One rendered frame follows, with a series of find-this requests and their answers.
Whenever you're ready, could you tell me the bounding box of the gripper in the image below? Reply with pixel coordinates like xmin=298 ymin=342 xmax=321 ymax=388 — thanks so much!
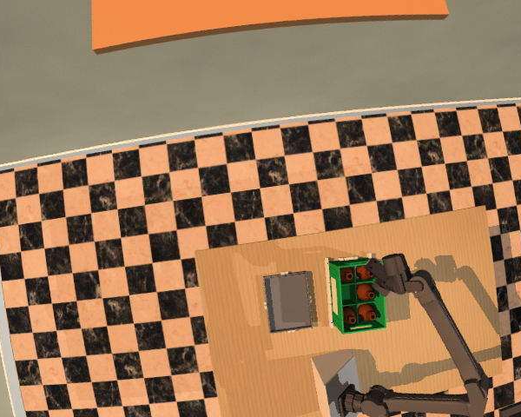
xmin=372 ymin=276 xmax=391 ymax=297

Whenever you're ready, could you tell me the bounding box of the green plastic crate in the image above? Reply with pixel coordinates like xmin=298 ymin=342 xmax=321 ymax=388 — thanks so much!
xmin=328 ymin=258 xmax=386 ymax=334

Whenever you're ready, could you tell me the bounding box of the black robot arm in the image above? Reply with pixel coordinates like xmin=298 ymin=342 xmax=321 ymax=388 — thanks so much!
xmin=338 ymin=253 xmax=490 ymax=417

